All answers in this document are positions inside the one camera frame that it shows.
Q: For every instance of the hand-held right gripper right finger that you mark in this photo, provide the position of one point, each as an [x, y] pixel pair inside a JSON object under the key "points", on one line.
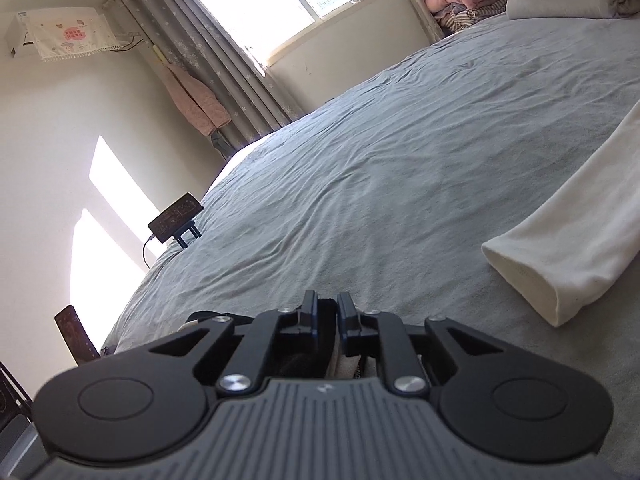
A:
{"points": [[346, 322]]}

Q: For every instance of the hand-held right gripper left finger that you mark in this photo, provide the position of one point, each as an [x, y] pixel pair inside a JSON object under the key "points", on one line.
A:
{"points": [[310, 320]]}

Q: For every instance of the beige sweatshirt with black sleeves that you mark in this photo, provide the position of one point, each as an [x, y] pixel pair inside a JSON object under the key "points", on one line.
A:
{"points": [[300, 365]]}

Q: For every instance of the upright smartphone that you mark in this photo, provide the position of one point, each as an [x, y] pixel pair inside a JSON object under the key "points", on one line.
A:
{"points": [[77, 335]]}

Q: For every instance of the blue phone stand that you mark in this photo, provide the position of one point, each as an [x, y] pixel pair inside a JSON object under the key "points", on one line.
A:
{"points": [[189, 232]]}

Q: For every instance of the grey bed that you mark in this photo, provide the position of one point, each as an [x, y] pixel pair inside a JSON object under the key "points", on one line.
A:
{"points": [[375, 160]]}

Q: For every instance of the landscape smartphone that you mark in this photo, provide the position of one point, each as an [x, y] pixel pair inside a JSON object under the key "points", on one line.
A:
{"points": [[175, 216]]}

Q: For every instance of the white garment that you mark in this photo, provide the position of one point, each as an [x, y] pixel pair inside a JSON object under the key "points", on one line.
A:
{"points": [[575, 240]]}

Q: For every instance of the pink hanging jacket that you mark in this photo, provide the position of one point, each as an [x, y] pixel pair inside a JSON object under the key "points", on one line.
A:
{"points": [[197, 102]]}

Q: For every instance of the window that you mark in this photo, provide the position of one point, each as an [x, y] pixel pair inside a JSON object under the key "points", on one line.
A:
{"points": [[280, 5]]}

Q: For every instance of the striped folded blanket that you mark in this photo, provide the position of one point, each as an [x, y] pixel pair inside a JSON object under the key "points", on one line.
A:
{"points": [[470, 16]]}

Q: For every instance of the covered air conditioner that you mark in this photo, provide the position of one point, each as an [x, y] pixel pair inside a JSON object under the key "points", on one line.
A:
{"points": [[65, 35]]}

